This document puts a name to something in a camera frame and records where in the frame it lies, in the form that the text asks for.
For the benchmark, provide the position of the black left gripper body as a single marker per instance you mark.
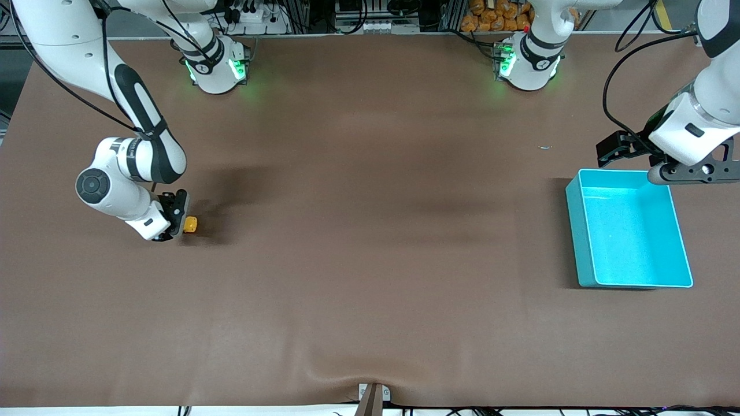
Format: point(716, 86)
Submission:
point(637, 144)

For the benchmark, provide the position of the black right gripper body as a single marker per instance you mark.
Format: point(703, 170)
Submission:
point(171, 209)

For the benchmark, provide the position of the yellow beetle toy car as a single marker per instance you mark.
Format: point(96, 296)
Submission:
point(191, 225)

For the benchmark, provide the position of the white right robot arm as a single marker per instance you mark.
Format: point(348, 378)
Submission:
point(150, 156)

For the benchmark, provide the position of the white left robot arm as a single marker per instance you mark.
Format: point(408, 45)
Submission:
point(529, 78)

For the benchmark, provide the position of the turquoise plastic bin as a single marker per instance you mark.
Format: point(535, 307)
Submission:
point(630, 254)

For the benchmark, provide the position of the orange snack pile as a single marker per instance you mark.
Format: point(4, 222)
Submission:
point(497, 17)

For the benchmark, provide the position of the brown table mat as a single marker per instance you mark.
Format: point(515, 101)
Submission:
point(370, 289)

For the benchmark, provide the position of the white power strip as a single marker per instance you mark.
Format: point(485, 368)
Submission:
point(254, 17)

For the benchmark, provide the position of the grey electronics box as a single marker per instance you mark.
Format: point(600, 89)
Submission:
point(376, 17)

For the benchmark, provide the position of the metal table edge bracket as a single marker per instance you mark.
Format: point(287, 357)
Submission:
point(362, 393)

